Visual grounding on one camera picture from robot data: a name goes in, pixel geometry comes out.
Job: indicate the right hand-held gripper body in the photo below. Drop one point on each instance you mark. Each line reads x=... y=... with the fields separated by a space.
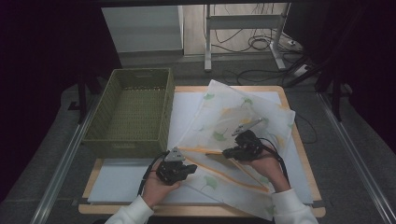
x=247 y=147

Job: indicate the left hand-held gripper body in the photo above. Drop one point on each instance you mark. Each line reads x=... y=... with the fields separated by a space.
x=171 y=169

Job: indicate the white mesh leaf-print laundry bag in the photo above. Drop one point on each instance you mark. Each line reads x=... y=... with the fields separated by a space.
x=224 y=118

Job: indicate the green woven basket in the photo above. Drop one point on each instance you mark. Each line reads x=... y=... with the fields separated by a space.
x=137 y=112

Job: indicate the person's left hand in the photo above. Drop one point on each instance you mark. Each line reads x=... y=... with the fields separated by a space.
x=158 y=189

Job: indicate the person's right hand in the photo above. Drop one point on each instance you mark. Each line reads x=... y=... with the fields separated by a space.
x=269 y=169

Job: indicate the white table mat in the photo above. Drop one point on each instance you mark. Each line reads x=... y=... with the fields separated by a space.
x=124 y=180

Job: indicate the white power strip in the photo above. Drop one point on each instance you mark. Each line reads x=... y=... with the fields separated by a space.
x=301 y=70

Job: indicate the black metal stand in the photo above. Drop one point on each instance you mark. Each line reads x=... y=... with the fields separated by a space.
x=336 y=99
x=82 y=99

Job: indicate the white cabinet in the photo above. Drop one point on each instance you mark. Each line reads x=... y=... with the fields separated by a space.
x=143 y=28

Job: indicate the aluminium rail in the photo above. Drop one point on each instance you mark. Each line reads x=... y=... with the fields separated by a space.
x=59 y=177
x=358 y=161

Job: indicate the white metal desk frame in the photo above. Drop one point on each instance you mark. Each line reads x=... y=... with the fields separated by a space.
x=243 y=21

